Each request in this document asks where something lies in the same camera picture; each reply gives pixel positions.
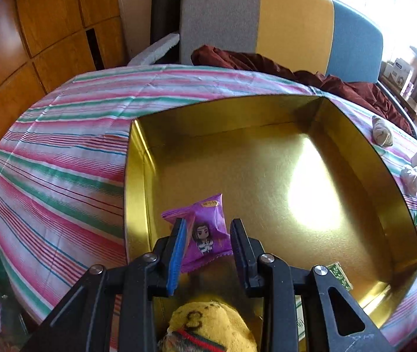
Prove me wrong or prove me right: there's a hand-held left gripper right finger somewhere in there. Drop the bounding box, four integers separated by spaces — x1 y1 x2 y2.
229 219 396 352

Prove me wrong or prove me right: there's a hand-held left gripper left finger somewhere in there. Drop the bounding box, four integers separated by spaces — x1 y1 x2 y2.
27 217 189 352

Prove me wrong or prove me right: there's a purple cartoon snack packet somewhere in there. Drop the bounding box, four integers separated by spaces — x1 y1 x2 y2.
161 192 233 274

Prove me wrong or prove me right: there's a gold metal tin box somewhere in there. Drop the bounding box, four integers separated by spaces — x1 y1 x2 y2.
123 93 417 352

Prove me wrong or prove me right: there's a yellow knit sock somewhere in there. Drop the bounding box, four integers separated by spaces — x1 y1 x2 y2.
159 300 258 352

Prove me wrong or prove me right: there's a green white small box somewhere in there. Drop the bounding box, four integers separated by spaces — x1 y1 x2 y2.
294 261 354 340

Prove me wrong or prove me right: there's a beige rolled sock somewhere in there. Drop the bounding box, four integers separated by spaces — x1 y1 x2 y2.
372 115 394 148

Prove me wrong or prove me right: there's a pink green striped bedsheet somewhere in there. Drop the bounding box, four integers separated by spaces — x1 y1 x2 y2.
0 64 417 352

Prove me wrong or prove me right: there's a dark red blanket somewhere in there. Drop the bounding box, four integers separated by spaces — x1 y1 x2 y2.
191 45 412 134

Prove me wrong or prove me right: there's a white carton on windowsill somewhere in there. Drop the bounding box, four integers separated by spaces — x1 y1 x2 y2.
382 58 414 89

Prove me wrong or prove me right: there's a grey padded board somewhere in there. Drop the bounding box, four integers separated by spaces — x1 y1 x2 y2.
128 32 180 67

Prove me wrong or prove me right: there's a grey yellow blue headboard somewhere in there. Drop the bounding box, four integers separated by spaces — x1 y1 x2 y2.
179 0 384 83

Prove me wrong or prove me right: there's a wooden wardrobe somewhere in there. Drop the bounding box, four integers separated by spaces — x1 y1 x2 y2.
0 0 128 187

